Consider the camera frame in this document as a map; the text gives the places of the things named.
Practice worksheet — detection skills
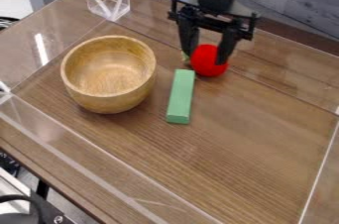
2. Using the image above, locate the red knitted fruit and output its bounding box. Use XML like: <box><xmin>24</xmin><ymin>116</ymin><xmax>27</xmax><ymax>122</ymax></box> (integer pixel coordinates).
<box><xmin>183</xmin><ymin>44</ymin><xmax>229</xmax><ymax>77</ymax></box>

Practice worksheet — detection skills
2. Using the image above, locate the wooden bowl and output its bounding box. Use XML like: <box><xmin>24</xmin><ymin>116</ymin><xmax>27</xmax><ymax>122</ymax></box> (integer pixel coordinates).
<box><xmin>60</xmin><ymin>35</ymin><xmax>156</xmax><ymax>114</ymax></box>

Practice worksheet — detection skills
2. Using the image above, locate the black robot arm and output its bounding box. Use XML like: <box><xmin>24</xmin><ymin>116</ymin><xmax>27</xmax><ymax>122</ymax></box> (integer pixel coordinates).
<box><xmin>168</xmin><ymin>0</ymin><xmax>259</xmax><ymax>65</ymax></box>

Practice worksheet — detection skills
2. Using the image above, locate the clear acrylic enclosure wall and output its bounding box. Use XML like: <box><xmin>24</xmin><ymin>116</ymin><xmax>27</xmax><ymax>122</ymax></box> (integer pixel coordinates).
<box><xmin>0</xmin><ymin>0</ymin><xmax>339</xmax><ymax>224</ymax></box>

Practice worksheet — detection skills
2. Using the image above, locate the green rectangular block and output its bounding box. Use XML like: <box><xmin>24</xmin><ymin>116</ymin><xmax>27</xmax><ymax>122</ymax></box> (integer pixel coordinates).
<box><xmin>165</xmin><ymin>69</ymin><xmax>195</xmax><ymax>124</ymax></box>

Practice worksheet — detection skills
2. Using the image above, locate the clear acrylic corner bracket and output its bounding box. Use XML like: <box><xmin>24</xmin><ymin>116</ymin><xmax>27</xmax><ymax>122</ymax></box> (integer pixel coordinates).
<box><xmin>85</xmin><ymin>0</ymin><xmax>131</xmax><ymax>22</ymax></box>

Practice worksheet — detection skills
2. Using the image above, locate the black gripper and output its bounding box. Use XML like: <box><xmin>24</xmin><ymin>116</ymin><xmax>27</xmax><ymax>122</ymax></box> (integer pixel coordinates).
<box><xmin>168</xmin><ymin>0</ymin><xmax>259</xmax><ymax>65</ymax></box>

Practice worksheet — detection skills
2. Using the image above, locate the black clamp with cable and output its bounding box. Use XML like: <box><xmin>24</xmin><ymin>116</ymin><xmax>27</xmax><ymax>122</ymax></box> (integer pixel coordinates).
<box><xmin>0</xmin><ymin>194</ymin><xmax>77</xmax><ymax>224</ymax></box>

